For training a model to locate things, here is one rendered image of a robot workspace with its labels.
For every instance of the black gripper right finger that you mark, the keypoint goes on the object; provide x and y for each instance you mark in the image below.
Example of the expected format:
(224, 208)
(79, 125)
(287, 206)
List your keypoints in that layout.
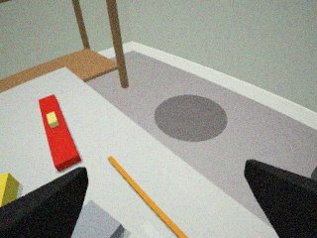
(288, 200)

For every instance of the orange thin rod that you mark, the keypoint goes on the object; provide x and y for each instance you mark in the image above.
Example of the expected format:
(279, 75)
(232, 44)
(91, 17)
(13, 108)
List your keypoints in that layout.
(178, 233)

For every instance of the yellow rounded block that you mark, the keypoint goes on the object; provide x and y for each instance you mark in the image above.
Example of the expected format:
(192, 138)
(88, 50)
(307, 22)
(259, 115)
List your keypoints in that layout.
(8, 189)

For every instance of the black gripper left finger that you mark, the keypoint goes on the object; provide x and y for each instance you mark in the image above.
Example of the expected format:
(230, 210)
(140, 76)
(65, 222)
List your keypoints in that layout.
(48, 212)

